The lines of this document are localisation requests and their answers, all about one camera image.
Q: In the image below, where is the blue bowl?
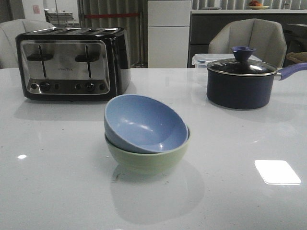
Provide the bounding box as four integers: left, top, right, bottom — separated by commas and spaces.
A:
104, 94, 189, 154

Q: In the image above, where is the glass pot lid purple knob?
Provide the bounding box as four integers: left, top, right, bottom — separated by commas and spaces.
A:
207, 46, 277, 77

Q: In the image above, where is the green bowl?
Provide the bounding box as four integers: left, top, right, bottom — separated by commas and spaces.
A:
105, 129, 191, 175

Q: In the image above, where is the dark grey counter cabinet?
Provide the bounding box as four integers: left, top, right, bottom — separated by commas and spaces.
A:
188, 10, 307, 68

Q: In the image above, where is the white refrigerator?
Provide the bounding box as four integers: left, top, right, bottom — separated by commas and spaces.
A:
147, 0, 191, 69

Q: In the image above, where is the black and steel toaster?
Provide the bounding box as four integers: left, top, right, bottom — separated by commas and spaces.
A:
16, 27, 131, 101

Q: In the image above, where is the grey armchair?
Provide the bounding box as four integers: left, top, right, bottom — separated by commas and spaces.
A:
0, 19, 55, 69
208, 18, 287, 68

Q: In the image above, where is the dark blue saucepan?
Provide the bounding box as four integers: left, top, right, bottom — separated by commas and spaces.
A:
206, 63, 307, 110

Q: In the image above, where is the fruit plate on counter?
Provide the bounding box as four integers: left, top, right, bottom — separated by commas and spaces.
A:
247, 0, 269, 10

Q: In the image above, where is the grey armchair on left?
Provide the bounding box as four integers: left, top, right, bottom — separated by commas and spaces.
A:
0, 19, 55, 69

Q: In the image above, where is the grey armchair on right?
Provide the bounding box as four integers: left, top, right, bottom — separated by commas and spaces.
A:
208, 18, 287, 68

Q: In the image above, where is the clear plastic food container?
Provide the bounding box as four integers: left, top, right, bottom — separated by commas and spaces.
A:
192, 53, 261, 69

